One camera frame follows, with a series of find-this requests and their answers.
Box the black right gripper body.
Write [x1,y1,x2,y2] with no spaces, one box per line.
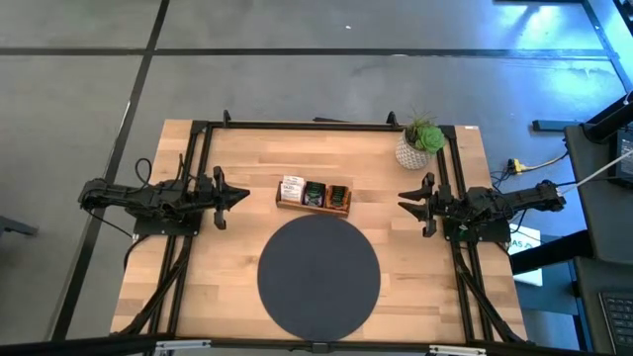
[421,171,455,238]

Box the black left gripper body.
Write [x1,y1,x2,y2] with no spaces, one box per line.
[197,165,228,230]

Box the succulent in white patterned pot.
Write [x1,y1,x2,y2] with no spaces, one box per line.
[394,111,447,171]

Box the wooden three-compartment tray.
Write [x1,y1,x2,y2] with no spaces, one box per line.
[274,180,354,220]

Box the white paper sign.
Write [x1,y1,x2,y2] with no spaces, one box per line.
[506,224,544,288]

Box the round dark woven placemat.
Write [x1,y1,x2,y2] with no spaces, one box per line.
[256,214,382,342]

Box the black desk bar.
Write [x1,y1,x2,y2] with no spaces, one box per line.
[508,229,594,276]

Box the grey desk foot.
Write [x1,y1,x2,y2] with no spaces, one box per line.
[532,119,581,133]

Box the dark grey desk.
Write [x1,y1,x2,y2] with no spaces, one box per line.
[563,123,633,356]

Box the black computer monitor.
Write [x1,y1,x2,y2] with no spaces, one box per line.
[614,127,633,185]

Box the grey chair base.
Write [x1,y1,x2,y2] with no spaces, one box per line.
[0,216,40,238]

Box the black keyboard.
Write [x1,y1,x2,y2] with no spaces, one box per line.
[597,290,633,350]

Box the black floor cable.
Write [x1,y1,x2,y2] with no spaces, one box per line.
[490,170,520,199]

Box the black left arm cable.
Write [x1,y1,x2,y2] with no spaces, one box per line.
[134,157,167,192]

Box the yellow extension cord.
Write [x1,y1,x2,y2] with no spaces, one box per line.
[507,150,570,175]

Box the silver metal bracket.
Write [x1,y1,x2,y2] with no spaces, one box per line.
[155,339,213,355]
[427,344,487,356]

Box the white cable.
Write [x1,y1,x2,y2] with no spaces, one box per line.
[558,148,633,192]

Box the black overhead frame beam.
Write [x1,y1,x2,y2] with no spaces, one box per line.
[0,334,633,356]

